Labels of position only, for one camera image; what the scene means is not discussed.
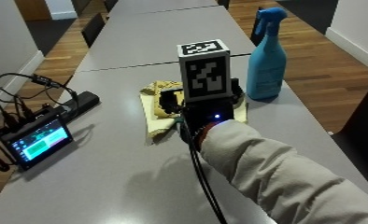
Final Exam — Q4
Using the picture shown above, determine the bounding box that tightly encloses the yellow cloth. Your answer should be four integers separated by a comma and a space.
138, 79, 249, 140

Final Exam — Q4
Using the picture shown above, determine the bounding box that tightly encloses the white cube with black markers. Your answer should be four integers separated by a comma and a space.
176, 38, 232, 104

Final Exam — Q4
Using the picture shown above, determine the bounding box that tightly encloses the blue spray bottle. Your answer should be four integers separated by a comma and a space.
245, 7, 289, 102

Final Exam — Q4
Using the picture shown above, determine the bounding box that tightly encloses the black rectangular power pack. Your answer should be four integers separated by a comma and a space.
60, 91, 101, 121

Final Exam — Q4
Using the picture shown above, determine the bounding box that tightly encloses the black touchscreen monitor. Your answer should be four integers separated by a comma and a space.
0, 112, 74, 172

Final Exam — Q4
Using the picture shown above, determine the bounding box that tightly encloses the black glove cable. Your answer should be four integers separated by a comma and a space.
177, 114, 229, 224

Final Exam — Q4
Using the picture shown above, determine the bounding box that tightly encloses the black looped cable bundle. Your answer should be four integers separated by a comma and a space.
0, 72, 80, 132

